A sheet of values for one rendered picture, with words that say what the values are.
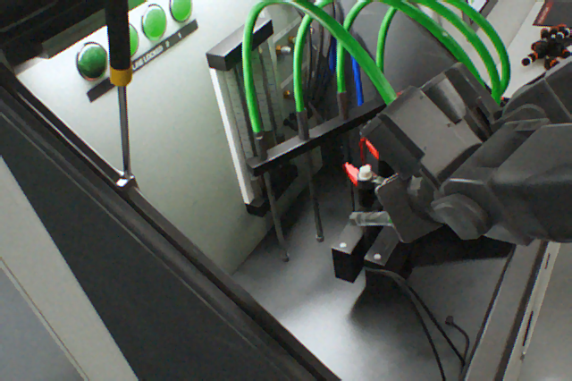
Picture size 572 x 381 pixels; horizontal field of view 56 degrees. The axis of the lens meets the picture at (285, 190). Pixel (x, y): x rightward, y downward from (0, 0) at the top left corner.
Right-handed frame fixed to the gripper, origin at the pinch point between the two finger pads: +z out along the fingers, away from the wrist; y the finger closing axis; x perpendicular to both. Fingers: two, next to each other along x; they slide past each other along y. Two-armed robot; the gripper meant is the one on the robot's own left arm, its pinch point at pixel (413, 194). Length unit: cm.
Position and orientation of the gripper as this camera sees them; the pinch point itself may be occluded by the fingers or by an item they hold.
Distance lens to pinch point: 65.5
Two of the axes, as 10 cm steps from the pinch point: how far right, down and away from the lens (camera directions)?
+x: 4.7, 8.8, -0.2
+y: -8.8, 4.7, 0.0
